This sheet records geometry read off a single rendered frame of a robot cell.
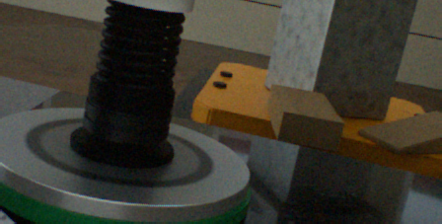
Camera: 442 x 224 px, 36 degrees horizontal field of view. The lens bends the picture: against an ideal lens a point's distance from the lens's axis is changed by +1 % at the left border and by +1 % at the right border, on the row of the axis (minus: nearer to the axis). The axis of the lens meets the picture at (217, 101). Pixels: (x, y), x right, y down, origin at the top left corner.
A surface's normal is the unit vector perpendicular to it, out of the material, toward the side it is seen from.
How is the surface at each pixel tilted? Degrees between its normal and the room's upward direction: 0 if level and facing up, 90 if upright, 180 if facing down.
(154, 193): 0
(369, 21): 90
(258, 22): 90
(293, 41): 90
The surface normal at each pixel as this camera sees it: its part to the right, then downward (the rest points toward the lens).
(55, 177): 0.20, -0.95
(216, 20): 0.00, 0.25
